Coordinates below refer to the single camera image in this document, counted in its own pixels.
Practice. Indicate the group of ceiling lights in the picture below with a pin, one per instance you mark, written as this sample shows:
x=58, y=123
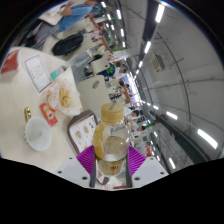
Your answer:
x=159, y=13

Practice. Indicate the small clear teal-capped bottle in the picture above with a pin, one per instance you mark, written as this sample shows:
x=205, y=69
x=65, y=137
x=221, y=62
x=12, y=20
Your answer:
x=58, y=72

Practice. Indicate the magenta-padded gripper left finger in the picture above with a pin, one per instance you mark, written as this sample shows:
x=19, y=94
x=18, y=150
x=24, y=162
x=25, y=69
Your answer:
x=85, y=159

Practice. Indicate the clear bottle with tan cap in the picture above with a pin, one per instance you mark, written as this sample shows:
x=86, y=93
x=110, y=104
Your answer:
x=111, y=140

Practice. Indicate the dark brown serving tray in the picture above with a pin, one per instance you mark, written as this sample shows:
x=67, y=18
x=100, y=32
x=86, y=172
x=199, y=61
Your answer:
x=94, y=116

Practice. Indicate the beige dark-edged table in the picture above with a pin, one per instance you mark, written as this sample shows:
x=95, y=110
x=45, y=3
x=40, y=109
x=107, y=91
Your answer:
x=55, y=14

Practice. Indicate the clear food bag with snack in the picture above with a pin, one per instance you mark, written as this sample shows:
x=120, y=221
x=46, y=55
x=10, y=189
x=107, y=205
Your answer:
x=63, y=96

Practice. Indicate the red carton box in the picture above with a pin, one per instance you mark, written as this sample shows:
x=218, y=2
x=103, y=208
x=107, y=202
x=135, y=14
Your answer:
x=10, y=62

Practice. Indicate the beige chair with round hole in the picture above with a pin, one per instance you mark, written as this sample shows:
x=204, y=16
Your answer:
x=95, y=95

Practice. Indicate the ceiling air conditioner unit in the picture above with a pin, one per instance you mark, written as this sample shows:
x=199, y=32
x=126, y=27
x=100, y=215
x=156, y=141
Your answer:
x=157, y=63

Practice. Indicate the group of beige chairs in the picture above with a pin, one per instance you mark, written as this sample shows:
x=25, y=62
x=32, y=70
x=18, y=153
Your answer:
x=100, y=64

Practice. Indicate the printed paper tray liner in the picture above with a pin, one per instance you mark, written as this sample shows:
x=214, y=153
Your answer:
x=83, y=131

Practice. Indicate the red sauce packet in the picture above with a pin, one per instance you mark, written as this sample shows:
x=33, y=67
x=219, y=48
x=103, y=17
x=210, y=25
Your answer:
x=48, y=114

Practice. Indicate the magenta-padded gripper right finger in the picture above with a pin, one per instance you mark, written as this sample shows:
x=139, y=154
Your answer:
x=136, y=159

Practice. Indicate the white printed card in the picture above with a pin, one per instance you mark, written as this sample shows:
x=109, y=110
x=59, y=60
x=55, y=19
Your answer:
x=38, y=73

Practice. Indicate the black backpack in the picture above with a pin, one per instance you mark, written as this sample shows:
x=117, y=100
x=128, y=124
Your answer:
x=68, y=43

